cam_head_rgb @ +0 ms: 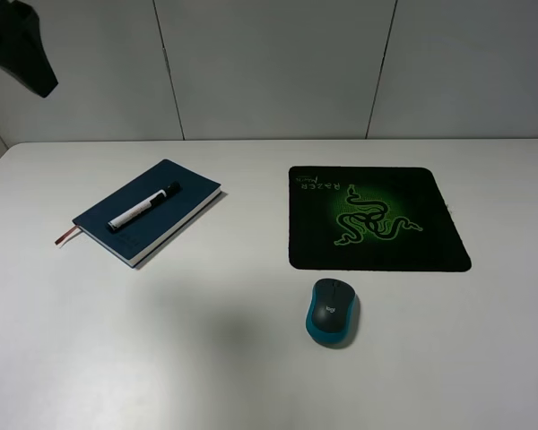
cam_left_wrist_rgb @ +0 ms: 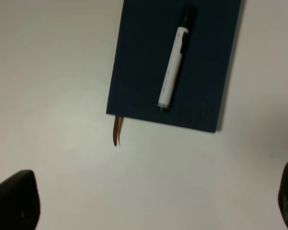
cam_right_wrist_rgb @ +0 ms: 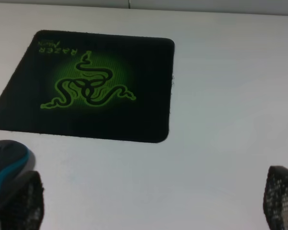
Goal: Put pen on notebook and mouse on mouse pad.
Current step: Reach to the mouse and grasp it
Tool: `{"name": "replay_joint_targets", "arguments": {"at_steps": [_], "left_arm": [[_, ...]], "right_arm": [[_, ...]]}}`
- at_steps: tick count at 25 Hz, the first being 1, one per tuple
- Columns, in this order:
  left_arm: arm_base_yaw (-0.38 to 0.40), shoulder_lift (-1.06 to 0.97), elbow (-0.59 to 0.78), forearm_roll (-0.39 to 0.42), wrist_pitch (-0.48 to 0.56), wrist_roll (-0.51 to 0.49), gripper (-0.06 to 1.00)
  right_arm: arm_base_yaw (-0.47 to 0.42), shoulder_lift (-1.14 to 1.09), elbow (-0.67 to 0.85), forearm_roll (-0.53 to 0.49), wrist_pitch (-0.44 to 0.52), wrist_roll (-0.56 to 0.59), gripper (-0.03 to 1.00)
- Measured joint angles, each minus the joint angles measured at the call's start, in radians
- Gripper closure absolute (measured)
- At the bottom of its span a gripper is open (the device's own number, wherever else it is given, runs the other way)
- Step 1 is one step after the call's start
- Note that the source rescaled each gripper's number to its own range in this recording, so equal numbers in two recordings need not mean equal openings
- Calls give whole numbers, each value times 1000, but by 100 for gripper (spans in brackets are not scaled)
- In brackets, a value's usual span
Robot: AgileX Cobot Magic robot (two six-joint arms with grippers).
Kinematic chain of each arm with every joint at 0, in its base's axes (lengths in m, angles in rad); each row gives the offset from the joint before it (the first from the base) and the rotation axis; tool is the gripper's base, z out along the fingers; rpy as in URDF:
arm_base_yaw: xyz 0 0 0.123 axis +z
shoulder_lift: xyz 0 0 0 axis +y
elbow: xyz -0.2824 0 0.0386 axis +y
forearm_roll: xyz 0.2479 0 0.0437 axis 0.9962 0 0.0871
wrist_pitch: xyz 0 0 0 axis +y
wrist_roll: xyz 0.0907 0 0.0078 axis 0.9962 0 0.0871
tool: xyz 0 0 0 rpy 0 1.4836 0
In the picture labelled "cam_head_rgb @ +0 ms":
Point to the black teal wireless mouse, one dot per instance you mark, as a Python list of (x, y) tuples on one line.
[(333, 313)]

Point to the white black marker pen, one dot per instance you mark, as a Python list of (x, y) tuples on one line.
[(144, 206)]

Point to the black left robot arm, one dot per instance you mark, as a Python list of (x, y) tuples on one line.
[(22, 54)]

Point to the black green mouse pad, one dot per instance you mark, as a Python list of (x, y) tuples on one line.
[(371, 219)]

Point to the dark blue notebook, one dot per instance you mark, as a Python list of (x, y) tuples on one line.
[(136, 219)]

